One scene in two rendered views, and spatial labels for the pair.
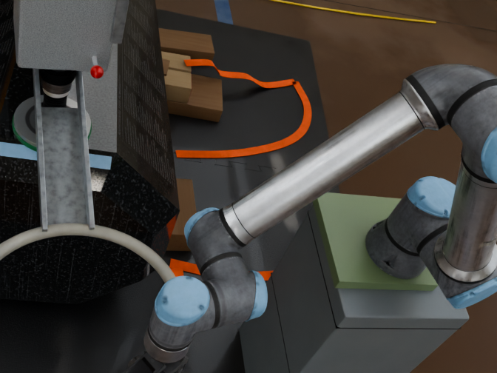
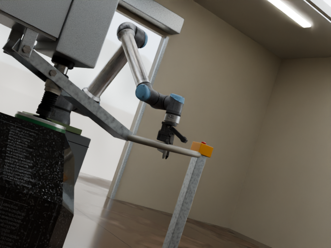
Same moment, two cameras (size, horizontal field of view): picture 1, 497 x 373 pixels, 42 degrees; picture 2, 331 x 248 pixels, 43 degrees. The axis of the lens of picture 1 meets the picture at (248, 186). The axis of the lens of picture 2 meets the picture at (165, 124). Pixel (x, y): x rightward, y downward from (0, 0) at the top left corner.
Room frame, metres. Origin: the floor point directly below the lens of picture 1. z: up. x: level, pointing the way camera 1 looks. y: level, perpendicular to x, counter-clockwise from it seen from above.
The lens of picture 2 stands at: (0.96, 2.43, 0.83)
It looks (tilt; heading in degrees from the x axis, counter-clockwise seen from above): 6 degrees up; 263
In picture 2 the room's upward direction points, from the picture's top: 19 degrees clockwise
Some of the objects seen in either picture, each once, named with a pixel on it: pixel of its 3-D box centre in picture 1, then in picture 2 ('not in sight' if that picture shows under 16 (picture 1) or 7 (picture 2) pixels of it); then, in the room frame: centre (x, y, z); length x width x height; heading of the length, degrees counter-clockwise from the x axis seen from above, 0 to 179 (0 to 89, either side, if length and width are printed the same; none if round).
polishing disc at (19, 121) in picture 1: (52, 121); (41, 120); (1.24, 0.59, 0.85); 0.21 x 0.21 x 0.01
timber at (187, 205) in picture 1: (179, 214); not in sight; (1.74, 0.22, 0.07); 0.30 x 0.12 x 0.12; 28
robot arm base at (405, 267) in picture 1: (403, 240); (58, 114); (1.30, -0.47, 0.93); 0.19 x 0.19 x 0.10
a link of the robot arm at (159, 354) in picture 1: (166, 337); (171, 119); (0.63, 0.02, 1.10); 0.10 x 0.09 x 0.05; 64
